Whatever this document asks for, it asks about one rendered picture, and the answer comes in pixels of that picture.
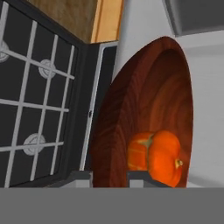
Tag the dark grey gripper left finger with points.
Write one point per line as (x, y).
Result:
(80, 175)

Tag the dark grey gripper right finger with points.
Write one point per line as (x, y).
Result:
(136, 175)

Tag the orange squash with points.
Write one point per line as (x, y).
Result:
(163, 157)

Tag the brown wooden bowl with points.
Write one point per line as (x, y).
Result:
(151, 87)

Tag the grey sink basin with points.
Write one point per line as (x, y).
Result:
(198, 14)

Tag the black stove with grey grates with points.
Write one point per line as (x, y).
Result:
(38, 87)

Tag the light wooden cupboard front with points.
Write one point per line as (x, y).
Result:
(109, 20)

